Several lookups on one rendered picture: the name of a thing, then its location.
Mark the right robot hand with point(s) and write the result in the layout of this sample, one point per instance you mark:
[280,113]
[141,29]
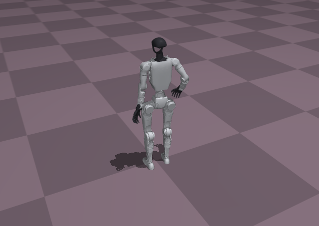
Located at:
[176,90]

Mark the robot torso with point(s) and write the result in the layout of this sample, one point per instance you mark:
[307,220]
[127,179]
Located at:
[160,79]

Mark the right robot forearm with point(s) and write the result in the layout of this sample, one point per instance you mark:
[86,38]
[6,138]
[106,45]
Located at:
[183,85]

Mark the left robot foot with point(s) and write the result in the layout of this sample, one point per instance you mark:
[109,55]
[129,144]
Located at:
[149,165]

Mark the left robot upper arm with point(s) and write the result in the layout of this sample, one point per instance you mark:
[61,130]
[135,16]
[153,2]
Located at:
[144,68]

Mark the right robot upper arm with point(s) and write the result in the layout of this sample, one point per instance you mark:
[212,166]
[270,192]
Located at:
[179,68]

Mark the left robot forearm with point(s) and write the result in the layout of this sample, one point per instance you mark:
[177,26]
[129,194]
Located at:
[141,96]

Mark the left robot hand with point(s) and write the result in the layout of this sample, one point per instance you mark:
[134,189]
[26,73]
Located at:
[136,114]

